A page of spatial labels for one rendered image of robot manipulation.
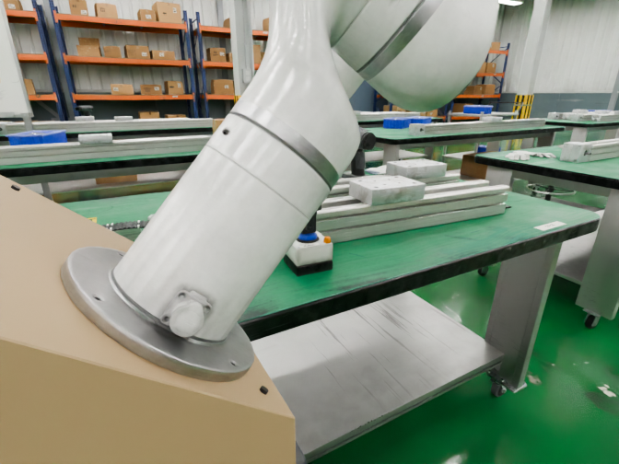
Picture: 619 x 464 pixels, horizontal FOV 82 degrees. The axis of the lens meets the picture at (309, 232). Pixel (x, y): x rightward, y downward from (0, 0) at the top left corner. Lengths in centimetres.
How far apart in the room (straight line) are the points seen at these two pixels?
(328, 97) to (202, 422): 27
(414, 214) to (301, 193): 69
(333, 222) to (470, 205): 43
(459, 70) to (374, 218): 57
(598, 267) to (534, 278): 85
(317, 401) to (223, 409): 93
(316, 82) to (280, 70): 3
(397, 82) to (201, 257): 24
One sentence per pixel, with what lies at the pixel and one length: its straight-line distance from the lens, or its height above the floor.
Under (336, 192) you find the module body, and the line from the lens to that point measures 106.
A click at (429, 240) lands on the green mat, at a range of 93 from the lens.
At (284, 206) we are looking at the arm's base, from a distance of 30.
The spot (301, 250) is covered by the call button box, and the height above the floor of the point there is 84.
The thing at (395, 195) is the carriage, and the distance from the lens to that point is 91.
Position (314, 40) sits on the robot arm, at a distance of 32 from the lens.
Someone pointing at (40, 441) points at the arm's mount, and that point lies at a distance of 29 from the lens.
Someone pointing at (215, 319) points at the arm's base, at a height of 94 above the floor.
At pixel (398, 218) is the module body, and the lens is 96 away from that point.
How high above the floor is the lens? 112
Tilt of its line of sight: 21 degrees down
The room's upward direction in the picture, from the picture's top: straight up
